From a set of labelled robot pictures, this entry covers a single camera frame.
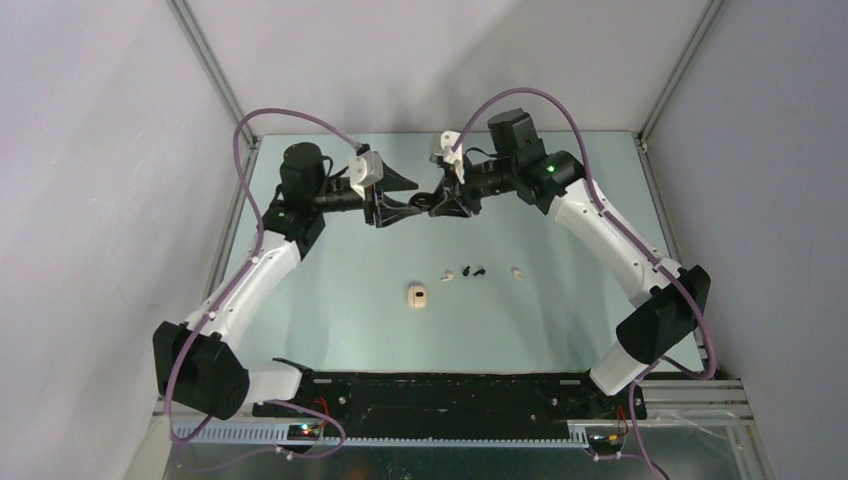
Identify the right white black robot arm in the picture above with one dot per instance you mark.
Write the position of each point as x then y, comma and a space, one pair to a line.
666, 296

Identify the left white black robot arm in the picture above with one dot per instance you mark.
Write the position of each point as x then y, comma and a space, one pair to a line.
198, 362

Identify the controller circuit board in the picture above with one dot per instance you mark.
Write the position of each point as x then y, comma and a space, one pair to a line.
304, 432
606, 445

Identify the right controller circuit board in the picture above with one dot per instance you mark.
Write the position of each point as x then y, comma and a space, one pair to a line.
606, 445

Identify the black earbud charging case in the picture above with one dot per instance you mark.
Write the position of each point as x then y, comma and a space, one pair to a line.
422, 201

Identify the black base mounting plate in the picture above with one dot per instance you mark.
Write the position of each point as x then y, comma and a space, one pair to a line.
463, 406

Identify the beige earbud charging case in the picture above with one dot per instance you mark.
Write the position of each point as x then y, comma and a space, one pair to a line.
417, 296

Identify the grey slotted cable duct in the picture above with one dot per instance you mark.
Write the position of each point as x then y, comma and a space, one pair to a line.
275, 434

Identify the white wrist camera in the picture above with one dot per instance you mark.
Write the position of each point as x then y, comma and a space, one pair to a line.
365, 170
448, 148

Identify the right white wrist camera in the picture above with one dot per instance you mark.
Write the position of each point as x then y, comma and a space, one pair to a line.
448, 148

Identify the left controller circuit board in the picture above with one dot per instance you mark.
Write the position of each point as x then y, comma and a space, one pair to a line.
304, 432

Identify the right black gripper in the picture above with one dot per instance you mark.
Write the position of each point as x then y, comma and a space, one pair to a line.
451, 205

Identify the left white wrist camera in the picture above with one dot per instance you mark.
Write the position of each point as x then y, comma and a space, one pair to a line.
365, 170

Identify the aluminium frame rail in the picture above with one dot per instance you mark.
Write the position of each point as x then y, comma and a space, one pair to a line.
659, 394

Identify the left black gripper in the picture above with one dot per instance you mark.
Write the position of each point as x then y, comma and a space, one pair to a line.
386, 213

